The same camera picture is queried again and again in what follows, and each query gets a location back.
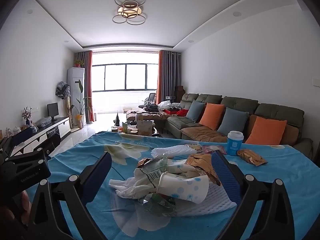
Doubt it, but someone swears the white foam fruit net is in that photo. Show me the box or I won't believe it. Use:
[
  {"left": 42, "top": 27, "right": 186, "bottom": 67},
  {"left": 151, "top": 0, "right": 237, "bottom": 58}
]
[{"left": 175, "top": 183, "right": 237, "bottom": 217}]

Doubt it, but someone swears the pink snack packet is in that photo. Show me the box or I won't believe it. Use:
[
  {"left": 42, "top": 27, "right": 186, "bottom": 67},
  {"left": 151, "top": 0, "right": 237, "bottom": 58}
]
[{"left": 202, "top": 145, "right": 227, "bottom": 154}]

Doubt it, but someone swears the clear cracker packet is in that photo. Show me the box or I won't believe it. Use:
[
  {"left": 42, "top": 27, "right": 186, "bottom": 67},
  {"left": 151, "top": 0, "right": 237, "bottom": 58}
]
[{"left": 187, "top": 144, "right": 203, "bottom": 153}]

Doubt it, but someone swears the right orange grey curtain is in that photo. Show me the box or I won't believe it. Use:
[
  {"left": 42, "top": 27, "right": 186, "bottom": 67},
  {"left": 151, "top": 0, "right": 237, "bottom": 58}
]
[{"left": 156, "top": 50, "right": 181, "bottom": 104}]

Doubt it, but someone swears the blue floral tablecloth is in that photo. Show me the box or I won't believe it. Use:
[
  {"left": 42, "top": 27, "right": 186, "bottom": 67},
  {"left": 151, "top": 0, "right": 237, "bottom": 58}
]
[{"left": 48, "top": 132, "right": 319, "bottom": 239}]

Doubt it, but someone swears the orange cushion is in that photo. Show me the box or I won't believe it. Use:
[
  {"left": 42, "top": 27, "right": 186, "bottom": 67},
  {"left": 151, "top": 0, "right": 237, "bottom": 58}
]
[
  {"left": 245, "top": 116, "right": 287, "bottom": 145},
  {"left": 199, "top": 103, "right": 225, "bottom": 130}
]

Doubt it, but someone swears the orange grey curtain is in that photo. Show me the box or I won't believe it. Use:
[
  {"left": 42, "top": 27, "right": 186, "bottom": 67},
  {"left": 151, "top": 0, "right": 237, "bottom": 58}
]
[
  {"left": 74, "top": 50, "right": 94, "bottom": 123},
  {"left": 156, "top": 50, "right": 181, "bottom": 104}
]

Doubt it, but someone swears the blue cup white lid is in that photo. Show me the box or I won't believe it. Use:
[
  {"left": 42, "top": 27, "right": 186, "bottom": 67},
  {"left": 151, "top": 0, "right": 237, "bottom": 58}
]
[{"left": 226, "top": 131, "right": 244, "bottom": 156}]

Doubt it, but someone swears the green sectional sofa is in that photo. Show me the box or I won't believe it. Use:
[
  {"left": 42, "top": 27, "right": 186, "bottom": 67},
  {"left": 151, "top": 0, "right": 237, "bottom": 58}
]
[{"left": 165, "top": 93, "right": 314, "bottom": 159}]

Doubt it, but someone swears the white standing air conditioner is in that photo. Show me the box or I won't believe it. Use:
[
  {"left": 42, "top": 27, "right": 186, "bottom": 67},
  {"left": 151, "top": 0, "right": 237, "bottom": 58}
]
[{"left": 67, "top": 67, "right": 86, "bottom": 127}]

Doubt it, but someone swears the orange cushion far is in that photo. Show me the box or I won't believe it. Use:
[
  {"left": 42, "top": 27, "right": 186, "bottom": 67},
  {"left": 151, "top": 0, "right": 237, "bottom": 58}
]
[{"left": 199, "top": 103, "right": 225, "bottom": 130}]

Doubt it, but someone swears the torn gold foil wrapper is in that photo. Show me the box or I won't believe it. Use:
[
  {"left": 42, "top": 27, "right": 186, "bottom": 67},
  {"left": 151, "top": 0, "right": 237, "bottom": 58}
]
[{"left": 185, "top": 153, "right": 221, "bottom": 186}]

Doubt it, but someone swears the ring ceiling lamp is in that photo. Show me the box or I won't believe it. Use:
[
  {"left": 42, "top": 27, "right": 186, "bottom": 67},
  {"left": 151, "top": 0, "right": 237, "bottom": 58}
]
[{"left": 112, "top": 0, "right": 146, "bottom": 25}]

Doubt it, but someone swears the white polka dot paper cup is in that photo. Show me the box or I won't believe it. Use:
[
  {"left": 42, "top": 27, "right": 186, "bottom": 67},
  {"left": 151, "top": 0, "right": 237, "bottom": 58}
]
[{"left": 157, "top": 172, "right": 209, "bottom": 204}]

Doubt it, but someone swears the left orange grey curtain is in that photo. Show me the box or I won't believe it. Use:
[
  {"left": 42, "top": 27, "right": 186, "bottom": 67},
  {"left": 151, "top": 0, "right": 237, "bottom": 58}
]
[{"left": 74, "top": 50, "right": 94, "bottom": 123}]

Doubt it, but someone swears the person left hand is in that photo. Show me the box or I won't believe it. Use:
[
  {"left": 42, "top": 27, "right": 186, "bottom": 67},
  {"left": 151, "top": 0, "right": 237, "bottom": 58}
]
[{"left": 3, "top": 190, "right": 31, "bottom": 225}]

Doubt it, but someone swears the small black monitor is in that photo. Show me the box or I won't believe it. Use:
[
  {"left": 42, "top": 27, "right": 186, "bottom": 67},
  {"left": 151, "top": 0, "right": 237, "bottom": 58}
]
[{"left": 47, "top": 102, "right": 59, "bottom": 122}]

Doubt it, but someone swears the blue cushion far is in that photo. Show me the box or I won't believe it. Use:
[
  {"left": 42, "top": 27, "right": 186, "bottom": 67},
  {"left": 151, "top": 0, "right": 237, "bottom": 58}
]
[{"left": 185, "top": 100, "right": 205, "bottom": 122}]

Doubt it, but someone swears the white tissue bag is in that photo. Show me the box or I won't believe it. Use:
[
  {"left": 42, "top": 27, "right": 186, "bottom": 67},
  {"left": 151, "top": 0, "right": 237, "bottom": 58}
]
[{"left": 109, "top": 168, "right": 164, "bottom": 199}]

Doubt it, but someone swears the covered standing fan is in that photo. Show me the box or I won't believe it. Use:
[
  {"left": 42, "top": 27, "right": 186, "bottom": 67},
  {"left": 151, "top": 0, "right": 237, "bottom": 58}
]
[{"left": 55, "top": 81, "right": 71, "bottom": 100}]

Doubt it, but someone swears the white black tv cabinet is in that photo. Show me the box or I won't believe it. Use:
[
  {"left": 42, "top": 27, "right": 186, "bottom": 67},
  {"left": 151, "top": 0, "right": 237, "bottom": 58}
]
[{"left": 1, "top": 117, "right": 71, "bottom": 159}]

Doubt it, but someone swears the green clear plastic wrapper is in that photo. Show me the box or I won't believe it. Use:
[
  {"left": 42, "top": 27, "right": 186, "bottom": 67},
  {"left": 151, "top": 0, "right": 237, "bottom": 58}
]
[{"left": 137, "top": 157, "right": 177, "bottom": 217}]

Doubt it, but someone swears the tall green potted plant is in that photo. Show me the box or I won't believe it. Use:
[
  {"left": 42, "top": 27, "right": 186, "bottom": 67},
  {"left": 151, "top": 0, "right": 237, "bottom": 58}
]
[{"left": 71, "top": 79, "right": 91, "bottom": 129}]

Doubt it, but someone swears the gold foil snack packet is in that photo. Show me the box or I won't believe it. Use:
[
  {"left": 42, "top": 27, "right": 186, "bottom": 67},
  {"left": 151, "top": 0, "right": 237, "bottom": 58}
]
[{"left": 237, "top": 149, "right": 267, "bottom": 167}]

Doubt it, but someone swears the orange cushion near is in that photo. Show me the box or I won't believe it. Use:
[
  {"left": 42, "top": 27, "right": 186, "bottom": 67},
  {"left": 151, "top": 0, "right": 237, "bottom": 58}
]
[{"left": 245, "top": 116, "right": 287, "bottom": 145}]

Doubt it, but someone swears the cluttered coffee table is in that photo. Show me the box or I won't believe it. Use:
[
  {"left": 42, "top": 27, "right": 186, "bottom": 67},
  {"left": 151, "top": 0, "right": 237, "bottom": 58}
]
[{"left": 111, "top": 113, "right": 161, "bottom": 137}]

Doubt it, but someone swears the blue cushion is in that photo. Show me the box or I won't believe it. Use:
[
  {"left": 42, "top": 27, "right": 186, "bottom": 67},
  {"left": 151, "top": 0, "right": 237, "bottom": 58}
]
[
  {"left": 185, "top": 100, "right": 205, "bottom": 122},
  {"left": 217, "top": 107, "right": 249, "bottom": 136}
]

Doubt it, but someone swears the blue cushion near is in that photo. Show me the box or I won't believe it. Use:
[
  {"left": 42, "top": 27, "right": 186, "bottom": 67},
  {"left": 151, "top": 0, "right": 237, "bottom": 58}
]
[{"left": 217, "top": 107, "right": 249, "bottom": 136}]

